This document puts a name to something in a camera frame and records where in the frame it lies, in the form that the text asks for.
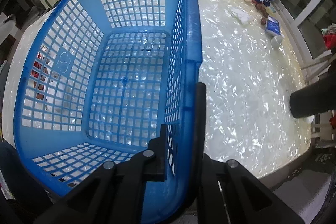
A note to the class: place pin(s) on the brown nut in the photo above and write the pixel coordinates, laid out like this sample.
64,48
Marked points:
263,21

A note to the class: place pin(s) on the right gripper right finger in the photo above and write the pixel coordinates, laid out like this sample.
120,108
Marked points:
200,119

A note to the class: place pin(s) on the blue plastic basket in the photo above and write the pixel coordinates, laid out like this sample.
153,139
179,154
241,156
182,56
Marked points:
118,70

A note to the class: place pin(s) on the small white cup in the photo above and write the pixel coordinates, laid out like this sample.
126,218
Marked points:
276,41

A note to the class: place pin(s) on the blue tissue pack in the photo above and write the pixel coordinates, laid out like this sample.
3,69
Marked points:
272,26

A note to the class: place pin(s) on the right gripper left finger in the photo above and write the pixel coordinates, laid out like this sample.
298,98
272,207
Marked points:
155,170

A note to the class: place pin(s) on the white crumpled tissue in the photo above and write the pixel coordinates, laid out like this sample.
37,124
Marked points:
240,15

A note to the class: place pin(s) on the red snack packet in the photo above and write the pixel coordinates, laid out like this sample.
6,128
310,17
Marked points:
40,71

